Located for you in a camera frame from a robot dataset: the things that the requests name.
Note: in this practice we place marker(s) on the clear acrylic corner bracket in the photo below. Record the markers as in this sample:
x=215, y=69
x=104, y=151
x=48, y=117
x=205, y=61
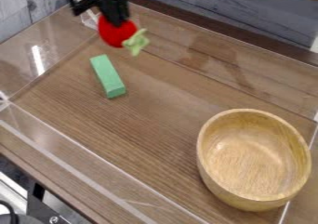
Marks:
x=89, y=19

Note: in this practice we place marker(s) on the black table frame bracket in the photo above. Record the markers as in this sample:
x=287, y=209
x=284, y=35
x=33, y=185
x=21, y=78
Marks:
x=38, y=209

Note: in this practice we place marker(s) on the wooden bowl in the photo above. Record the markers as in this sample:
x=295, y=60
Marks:
x=253, y=159

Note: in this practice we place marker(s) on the red plush strawberry toy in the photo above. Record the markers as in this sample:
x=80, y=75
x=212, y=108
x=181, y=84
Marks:
x=124, y=36

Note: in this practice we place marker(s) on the green rectangular block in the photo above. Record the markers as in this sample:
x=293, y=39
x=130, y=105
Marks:
x=109, y=76

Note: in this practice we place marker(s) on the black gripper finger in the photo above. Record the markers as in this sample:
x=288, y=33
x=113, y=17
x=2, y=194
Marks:
x=116, y=11

